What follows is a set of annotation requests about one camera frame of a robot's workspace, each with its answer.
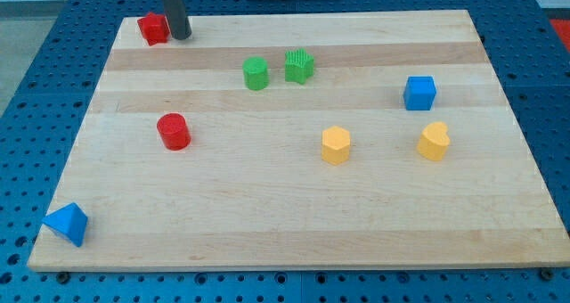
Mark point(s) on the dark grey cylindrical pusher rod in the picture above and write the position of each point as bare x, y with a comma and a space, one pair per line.
177, 19

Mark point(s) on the blue triangle block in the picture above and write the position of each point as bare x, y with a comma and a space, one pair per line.
68, 222

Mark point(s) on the yellow heart block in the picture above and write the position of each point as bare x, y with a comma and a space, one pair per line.
434, 141

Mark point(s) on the green cylinder block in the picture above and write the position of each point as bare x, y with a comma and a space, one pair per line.
255, 72

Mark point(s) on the yellow hexagon block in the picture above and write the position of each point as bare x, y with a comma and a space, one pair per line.
336, 142

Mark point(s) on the green star block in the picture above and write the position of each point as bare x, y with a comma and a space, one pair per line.
299, 66

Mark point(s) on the blue cube block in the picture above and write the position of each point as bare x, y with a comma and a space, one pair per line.
419, 93

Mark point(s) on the light wooden board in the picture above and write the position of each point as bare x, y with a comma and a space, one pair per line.
252, 192

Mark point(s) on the red cylinder block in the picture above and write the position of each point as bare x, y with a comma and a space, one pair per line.
173, 131

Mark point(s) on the red star block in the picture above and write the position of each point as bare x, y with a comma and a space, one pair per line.
154, 28

